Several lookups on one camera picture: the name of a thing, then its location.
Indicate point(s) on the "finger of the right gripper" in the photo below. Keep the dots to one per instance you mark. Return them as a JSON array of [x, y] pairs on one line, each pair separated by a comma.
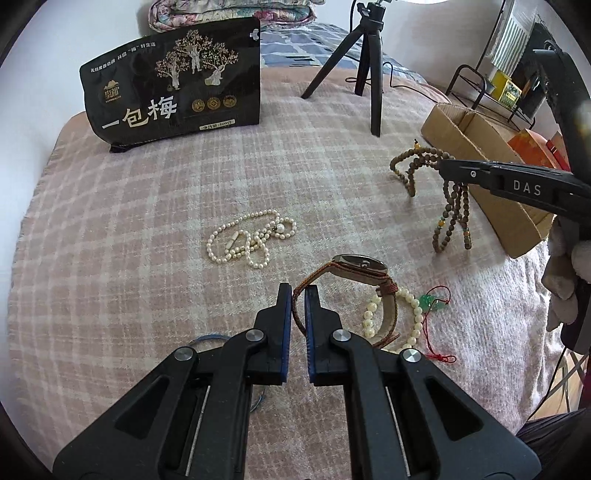
[[476, 172]]

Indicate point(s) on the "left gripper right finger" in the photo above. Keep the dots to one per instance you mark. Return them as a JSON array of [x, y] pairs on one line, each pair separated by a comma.
[[406, 418]]

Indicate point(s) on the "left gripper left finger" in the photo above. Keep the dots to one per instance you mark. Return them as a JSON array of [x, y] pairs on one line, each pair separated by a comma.
[[188, 418]]

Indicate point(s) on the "right hand white glove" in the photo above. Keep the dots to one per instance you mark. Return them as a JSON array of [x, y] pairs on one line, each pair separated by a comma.
[[568, 262]]

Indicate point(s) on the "cardboard box tray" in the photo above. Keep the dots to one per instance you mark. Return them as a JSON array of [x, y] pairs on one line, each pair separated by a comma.
[[467, 135]]

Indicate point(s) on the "orange cloth covered bench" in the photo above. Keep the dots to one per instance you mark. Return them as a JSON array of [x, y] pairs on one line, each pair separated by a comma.
[[534, 149]]

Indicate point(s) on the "black clothes rack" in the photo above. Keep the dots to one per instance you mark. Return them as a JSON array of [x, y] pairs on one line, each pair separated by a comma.
[[488, 84]]

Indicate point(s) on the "yellow crate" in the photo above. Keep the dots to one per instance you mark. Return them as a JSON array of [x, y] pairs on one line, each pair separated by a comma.
[[505, 91]]

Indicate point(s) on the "black tripod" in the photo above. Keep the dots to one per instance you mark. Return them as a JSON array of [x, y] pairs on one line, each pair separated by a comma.
[[371, 60]]

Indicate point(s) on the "striped hanging cloth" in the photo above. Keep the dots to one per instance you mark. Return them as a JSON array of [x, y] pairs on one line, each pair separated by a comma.
[[511, 35]]

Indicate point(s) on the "pink plaid blanket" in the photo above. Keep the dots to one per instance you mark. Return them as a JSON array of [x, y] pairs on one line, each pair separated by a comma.
[[124, 257]]

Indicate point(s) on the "blue patterned mattress sheet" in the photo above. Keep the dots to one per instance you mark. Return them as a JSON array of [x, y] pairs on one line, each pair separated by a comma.
[[313, 44]]

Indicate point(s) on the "black snack bag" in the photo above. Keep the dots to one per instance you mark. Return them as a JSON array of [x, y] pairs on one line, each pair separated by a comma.
[[185, 81]]

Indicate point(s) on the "folded floral quilt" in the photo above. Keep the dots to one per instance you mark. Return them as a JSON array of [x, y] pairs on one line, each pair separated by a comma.
[[170, 15]]

